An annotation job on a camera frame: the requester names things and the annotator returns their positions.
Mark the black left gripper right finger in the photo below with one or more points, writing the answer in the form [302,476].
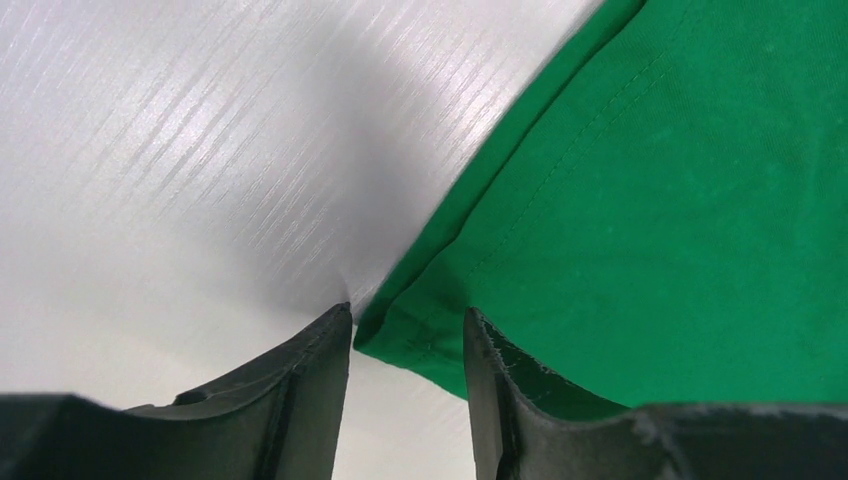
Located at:
[528,422]

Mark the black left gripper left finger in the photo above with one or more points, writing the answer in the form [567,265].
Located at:
[277,416]

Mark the green t shirt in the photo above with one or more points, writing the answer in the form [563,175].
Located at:
[662,216]

